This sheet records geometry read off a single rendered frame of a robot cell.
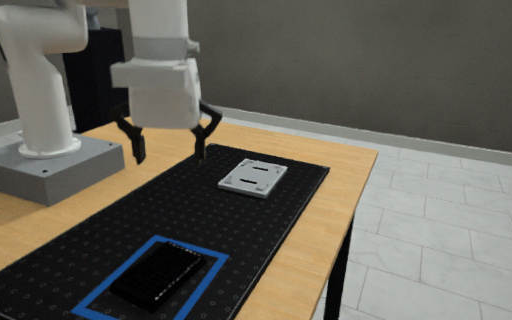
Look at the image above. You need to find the blue rectangular tape outline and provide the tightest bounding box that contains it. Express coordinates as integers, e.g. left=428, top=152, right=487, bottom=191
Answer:
left=71, top=235, right=228, bottom=320

